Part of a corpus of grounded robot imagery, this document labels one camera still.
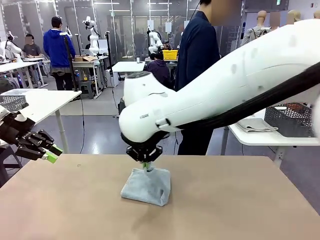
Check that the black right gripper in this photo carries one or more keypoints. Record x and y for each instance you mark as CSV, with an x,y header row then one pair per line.
x,y
145,153

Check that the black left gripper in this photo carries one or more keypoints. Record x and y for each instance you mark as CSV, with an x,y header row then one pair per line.
x,y
15,127

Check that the grey-blue towel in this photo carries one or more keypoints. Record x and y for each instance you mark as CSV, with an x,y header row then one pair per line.
x,y
145,190

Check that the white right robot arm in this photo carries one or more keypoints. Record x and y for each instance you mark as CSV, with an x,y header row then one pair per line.
x,y
225,87

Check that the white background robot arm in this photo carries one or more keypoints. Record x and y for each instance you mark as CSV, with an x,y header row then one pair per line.
x,y
93,42
11,46
155,40

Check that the grey perforated plastic basket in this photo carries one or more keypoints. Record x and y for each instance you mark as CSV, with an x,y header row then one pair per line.
x,y
287,120
11,101

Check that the yellow plastic basket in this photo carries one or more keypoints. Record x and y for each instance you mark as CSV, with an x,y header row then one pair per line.
x,y
170,54

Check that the dark grey stool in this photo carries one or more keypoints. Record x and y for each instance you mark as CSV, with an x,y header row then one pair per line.
x,y
10,156

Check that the white rounded side table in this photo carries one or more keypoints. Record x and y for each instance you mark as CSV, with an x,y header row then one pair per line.
x,y
250,138
50,102

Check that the white plastic container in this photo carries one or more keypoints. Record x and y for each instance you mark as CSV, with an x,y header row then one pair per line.
x,y
13,92

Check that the grey plastic step stool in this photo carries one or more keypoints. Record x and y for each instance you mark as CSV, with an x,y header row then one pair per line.
x,y
121,106
86,87

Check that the long white background desk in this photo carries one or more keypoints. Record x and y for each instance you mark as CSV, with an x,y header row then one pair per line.
x,y
15,65

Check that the black tripod stand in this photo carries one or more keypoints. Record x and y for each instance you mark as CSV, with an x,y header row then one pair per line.
x,y
71,65
265,29

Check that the white computer tower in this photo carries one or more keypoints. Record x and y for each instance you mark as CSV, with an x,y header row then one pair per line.
x,y
114,78

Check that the grey metal workbench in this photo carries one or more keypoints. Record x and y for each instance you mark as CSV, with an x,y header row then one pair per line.
x,y
85,64

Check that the person in grey shirt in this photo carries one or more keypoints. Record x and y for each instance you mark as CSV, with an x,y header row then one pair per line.
x,y
32,51

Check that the seated person in dark jacket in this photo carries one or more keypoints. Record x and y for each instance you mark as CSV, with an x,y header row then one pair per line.
x,y
157,70

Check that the open cardboard box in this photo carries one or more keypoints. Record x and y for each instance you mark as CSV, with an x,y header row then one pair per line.
x,y
83,58

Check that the person in blue hoodie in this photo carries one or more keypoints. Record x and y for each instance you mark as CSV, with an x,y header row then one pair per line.
x,y
58,47

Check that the beige towel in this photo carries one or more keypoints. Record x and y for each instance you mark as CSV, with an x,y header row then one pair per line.
x,y
255,124

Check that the black pole stand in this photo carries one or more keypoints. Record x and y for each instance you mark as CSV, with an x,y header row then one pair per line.
x,y
108,50

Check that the person in black cap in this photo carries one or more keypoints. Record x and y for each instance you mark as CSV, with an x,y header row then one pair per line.
x,y
166,45

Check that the person in navy jacket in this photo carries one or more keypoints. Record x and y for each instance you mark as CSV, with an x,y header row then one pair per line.
x,y
197,50

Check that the mannequin in grey shirt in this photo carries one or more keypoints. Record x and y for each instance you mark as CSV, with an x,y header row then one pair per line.
x,y
255,35

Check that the mannequin orange top tan cap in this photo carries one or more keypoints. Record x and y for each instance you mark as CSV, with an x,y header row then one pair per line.
x,y
293,16

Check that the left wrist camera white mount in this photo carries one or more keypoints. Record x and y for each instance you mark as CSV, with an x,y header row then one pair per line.
x,y
22,115

